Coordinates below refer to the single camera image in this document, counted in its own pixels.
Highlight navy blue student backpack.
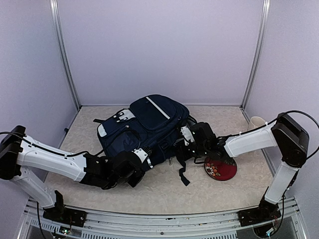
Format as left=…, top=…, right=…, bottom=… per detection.
left=97, top=95, right=197, bottom=185

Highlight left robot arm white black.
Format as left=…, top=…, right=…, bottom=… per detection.
left=0, top=125, right=149, bottom=215

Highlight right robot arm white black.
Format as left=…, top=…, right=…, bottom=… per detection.
left=182, top=112, right=310, bottom=207

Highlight red floral plate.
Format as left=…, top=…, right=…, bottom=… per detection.
left=204, top=157, right=237, bottom=181

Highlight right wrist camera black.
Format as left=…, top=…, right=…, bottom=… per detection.
left=180, top=126, right=195, bottom=146

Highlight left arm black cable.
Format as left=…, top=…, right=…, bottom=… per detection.
left=94, top=128, right=142, bottom=156

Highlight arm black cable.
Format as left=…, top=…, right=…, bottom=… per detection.
left=94, top=128, right=142, bottom=156
left=274, top=111, right=319, bottom=160

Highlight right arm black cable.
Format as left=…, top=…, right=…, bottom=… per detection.
left=274, top=111, right=319, bottom=160

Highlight aluminium corner post left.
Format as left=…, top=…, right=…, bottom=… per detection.
left=49, top=0, right=82, bottom=111

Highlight aluminium corner post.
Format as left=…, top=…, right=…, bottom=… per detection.
left=240, top=0, right=271, bottom=111
left=49, top=0, right=82, bottom=111

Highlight aluminium corner post right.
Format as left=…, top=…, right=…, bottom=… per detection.
left=240, top=0, right=271, bottom=111

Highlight aluminium front rail frame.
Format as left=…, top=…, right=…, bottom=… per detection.
left=17, top=196, right=307, bottom=239

